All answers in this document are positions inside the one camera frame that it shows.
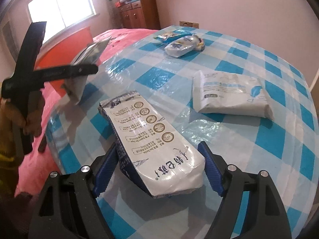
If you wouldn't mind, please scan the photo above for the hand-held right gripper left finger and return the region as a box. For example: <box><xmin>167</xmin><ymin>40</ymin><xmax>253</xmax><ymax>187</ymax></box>
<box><xmin>28</xmin><ymin>141</ymin><xmax>118</xmax><ymax>239</ymax></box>

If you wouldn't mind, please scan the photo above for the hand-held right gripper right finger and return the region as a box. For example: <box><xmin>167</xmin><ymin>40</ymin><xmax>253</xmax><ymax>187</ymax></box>
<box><xmin>198</xmin><ymin>141</ymin><xmax>292</xmax><ymax>239</ymax></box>

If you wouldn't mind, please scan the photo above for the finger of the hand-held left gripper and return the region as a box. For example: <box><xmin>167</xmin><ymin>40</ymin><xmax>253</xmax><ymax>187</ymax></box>
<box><xmin>14</xmin><ymin>21</ymin><xmax>48</xmax><ymax>80</ymax></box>
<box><xmin>30</xmin><ymin>63</ymin><xmax>99</xmax><ymax>83</ymax></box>

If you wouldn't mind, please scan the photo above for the orange plastic basin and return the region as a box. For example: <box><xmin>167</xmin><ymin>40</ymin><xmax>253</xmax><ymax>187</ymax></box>
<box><xmin>35</xmin><ymin>25</ymin><xmax>93</xmax><ymax>68</ymax></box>

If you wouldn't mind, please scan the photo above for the white blue-print milk bag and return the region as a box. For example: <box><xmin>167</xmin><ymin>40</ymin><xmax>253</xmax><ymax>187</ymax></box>
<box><xmin>97</xmin><ymin>90</ymin><xmax>206</xmax><ymax>199</ymax></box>

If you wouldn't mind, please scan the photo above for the person's left forearm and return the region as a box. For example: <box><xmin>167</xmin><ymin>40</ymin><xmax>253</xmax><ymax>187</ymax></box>
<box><xmin>0</xmin><ymin>127</ymin><xmax>24</xmax><ymax>197</ymax></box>

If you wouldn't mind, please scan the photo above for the person's left hand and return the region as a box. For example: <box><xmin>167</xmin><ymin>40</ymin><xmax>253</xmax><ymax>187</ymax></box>
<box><xmin>0</xmin><ymin>92</ymin><xmax>47</xmax><ymax>136</ymax></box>

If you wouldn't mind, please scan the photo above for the blue white checked tablecloth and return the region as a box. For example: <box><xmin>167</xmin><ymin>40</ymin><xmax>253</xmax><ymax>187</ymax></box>
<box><xmin>46</xmin><ymin>24</ymin><xmax>313</xmax><ymax>239</ymax></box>

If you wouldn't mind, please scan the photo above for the window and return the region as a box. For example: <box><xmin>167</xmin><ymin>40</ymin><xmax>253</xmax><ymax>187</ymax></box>
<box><xmin>26</xmin><ymin>0</ymin><xmax>97</xmax><ymax>46</ymax></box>

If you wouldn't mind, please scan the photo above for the pink printed bed blanket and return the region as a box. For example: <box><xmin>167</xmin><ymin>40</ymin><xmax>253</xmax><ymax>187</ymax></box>
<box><xmin>14</xmin><ymin>28</ymin><xmax>160</xmax><ymax>197</ymax></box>

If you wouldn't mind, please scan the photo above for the white package with blue print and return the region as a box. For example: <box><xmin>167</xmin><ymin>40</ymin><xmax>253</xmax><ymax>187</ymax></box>
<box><xmin>192</xmin><ymin>70</ymin><xmax>275</xmax><ymax>120</ymax></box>

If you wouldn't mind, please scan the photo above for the brown wooden cabinet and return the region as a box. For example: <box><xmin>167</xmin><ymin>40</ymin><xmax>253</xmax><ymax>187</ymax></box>
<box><xmin>117</xmin><ymin>0</ymin><xmax>161</xmax><ymax>30</ymax></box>

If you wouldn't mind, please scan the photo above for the white blue plastic wrapper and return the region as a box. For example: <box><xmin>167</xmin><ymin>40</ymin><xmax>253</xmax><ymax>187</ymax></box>
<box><xmin>154</xmin><ymin>30</ymin><xmax>195</xmax><ymax>43</ymax></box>

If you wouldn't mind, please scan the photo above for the white blue printed bag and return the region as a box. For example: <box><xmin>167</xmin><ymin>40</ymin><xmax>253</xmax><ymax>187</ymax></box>
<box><xmin>164</xmin><ymin>35</ymin><xmax>198</xmax><ymax>58</ymax></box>

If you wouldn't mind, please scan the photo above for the cream crumpled wrapper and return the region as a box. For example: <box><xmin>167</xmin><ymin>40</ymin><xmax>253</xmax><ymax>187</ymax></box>
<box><xmin>194</xmin><ymin>37</ymin><xmax>206</xmax><ymax>51</ymax></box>

